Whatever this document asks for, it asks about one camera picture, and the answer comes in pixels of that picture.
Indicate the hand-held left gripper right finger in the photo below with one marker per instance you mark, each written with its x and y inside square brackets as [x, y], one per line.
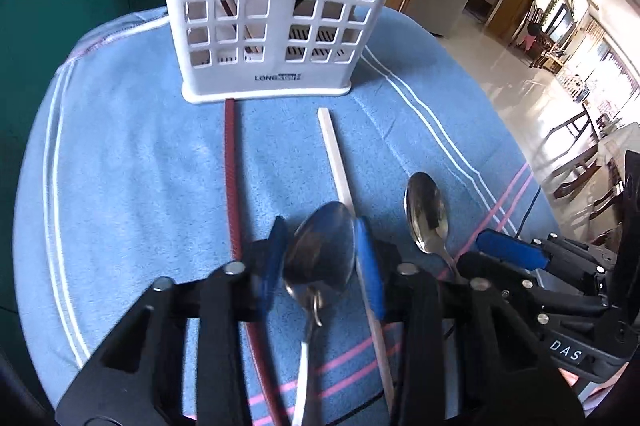
[370, 271]

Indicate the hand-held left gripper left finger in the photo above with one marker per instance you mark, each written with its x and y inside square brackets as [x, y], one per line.
[272, 256]

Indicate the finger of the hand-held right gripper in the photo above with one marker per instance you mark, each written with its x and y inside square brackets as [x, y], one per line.
[515, 251]
[500, 277]

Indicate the white chopstick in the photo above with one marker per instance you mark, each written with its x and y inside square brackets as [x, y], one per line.
[336, 156]

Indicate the white plastic utensil basket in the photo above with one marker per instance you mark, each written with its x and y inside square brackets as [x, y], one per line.
[270, 78]

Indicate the dark wooden dining chair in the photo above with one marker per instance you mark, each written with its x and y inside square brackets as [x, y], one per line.
[575, 171]

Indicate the blue striped towel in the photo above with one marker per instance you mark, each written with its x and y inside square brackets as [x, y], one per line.
[150, 166]

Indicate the wooden armchair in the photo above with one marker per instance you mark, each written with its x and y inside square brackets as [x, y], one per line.
[532, 38]

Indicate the flat television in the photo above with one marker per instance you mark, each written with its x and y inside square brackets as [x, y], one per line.
[561, 23]

